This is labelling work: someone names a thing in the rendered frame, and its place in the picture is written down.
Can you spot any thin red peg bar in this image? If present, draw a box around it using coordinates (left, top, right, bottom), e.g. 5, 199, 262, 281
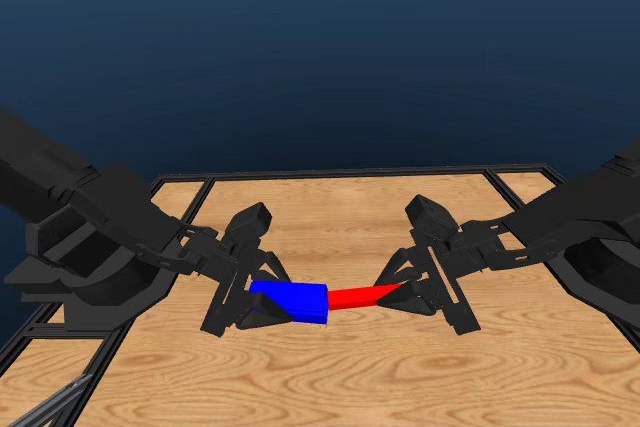
327, 283, 405, 311

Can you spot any black table frame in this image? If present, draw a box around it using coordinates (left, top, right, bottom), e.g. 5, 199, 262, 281
0, 162, 640, 427

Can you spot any blue hollow socket block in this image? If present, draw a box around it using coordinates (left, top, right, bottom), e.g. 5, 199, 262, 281
248, 280, 329, 325

